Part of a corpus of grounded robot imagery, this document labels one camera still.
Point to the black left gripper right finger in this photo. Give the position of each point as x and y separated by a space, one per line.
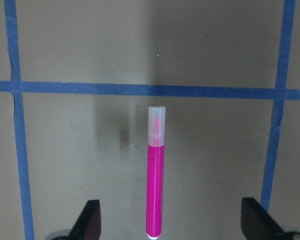
256 223

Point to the pink highlighter pen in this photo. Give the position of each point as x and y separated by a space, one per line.
155 171

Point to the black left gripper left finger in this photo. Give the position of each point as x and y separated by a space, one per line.
88 224

